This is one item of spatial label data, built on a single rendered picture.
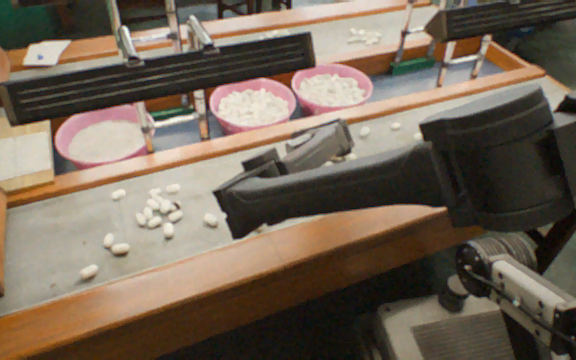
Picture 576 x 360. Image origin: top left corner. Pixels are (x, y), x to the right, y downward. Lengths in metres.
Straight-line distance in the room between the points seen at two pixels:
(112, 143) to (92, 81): 0.46
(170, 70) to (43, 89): 0.23
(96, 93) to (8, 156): 0.48
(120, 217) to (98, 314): 0.27
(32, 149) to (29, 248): 0.31
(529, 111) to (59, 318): 0.85
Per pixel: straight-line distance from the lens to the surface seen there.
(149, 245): 1.05
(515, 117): 0.36
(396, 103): 1.46
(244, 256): 0.97
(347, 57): 1.68
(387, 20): 2.08
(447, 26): 1.22
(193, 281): 0.94
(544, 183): 0.38
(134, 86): 0.92
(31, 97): 0.93
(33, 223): 1.19
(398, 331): 1.24
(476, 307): 1.36
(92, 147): 1.37
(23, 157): 1.32
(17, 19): 3.78
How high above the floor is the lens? 1.54
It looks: 44 degrees down
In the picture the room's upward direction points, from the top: 3 degrees clockwise
